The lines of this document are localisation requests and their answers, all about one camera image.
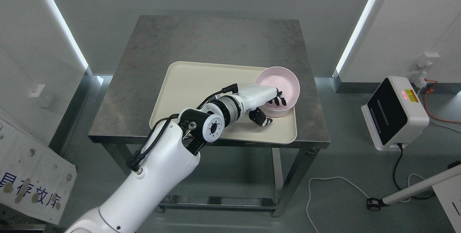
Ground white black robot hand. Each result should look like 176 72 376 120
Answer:
236 84 287 127

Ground pink bowl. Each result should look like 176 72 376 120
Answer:
259 99 295 118
255 67 301 109

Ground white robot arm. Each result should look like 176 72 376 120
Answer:
67 84 255 233

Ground cream plastic tray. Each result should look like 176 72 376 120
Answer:
149 61 297 144

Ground stainless steel table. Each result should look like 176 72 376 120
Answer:
89 15 330 217

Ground white black device box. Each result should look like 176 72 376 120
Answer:
361 76 430 152

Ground white stand leg with caster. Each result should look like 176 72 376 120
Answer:
366 161 461 211

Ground white perforated panel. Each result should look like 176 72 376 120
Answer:
433 176 461 233

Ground white sign board blue letters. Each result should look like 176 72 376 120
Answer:
0 116 77 225

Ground white cable on floor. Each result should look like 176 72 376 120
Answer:
305 176 370 233

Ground black power cable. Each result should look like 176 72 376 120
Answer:
392 143 434 200

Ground white wall socket plug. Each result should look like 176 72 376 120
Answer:
413 52 440 89

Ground orange cable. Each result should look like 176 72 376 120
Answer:
422 79 461 124

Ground white wall switch box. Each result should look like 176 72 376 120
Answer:
30 84 55 109

